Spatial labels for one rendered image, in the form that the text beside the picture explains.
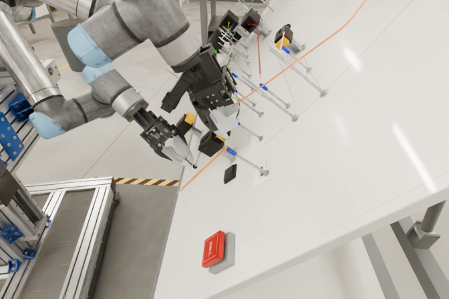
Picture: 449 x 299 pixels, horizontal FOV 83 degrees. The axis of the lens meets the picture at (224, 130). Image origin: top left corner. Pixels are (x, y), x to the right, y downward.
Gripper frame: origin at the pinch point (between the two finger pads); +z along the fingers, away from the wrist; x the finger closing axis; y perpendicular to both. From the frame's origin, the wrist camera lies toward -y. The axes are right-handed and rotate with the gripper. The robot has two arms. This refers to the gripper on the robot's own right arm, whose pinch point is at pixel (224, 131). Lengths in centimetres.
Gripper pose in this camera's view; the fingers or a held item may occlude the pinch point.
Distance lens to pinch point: 60.3
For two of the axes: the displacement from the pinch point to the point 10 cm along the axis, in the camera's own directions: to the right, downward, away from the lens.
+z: 4.6, 6.8, 5.7
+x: 1.2, -6.8, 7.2
